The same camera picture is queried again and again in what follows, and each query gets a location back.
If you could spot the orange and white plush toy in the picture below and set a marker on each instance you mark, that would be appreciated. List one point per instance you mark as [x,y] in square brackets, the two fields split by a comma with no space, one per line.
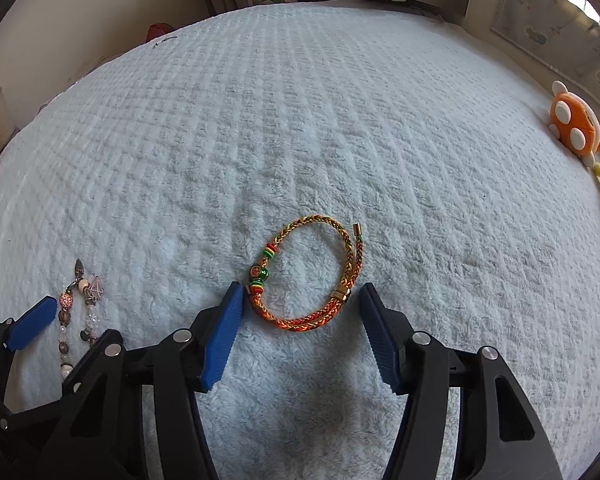
[575,115]

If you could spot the cloud print wall cloth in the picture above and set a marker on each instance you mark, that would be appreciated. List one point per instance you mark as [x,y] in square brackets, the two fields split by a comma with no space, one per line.
[540,15]

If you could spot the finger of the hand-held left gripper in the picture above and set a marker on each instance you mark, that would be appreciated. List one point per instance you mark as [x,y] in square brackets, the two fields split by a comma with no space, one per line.
[30,322]

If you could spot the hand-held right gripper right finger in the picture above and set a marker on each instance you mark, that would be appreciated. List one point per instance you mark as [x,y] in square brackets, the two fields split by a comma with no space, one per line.
[380,340]

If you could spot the red ball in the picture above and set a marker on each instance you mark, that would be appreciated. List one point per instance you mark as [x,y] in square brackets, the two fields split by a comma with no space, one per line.
[157,30]

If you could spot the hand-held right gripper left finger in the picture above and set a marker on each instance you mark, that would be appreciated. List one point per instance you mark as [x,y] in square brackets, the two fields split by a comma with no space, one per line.
[222,340]

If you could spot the light blue bed blanket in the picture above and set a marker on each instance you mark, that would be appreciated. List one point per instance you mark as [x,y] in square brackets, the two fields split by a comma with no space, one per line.
[305,135]

